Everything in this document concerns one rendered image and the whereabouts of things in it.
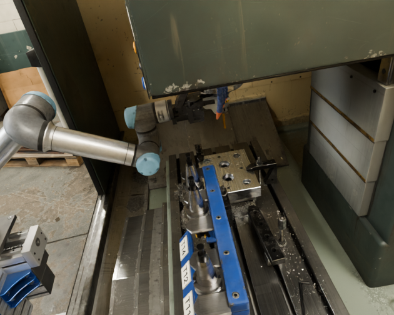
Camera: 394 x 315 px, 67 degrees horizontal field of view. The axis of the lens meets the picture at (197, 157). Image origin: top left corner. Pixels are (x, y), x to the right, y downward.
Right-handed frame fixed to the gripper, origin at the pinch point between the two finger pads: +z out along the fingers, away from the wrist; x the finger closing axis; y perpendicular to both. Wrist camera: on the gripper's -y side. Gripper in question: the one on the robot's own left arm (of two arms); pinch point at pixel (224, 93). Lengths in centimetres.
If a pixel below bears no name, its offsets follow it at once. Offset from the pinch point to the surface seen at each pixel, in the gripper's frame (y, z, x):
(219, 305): 16, -15, 64
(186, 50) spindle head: -25.0, -11.1, 32.5
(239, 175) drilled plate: 39.4, 2.6, -2.9
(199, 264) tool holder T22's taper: 9, -17, 60
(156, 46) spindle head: -26.9, -16.9, 32.5
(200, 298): 16, -18, 62
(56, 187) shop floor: 134, -166, -160
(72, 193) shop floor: 135, -145, -144
